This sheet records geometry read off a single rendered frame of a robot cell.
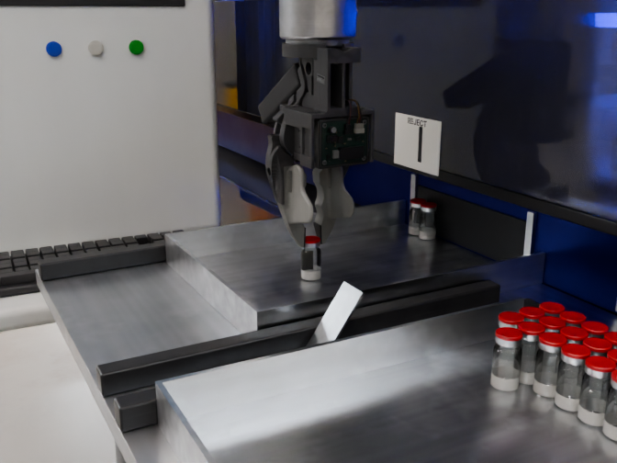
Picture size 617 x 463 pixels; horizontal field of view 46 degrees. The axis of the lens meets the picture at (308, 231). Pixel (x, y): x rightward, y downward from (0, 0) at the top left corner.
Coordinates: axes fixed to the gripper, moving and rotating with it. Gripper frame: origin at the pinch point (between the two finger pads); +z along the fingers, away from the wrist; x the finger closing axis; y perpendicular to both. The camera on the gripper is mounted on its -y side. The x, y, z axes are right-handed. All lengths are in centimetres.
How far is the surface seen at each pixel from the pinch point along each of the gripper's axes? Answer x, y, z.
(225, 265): -6.8, -7.6, 5.2
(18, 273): -26.8, -31.7, 10.4
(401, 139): 13.6, -2.3, -8.6
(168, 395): -23.5, 23.7, 1.8
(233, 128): 22, -73, 0
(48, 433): -15, -130, 93
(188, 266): -12.3, -4.4, 3.4
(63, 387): -6, -156, 93
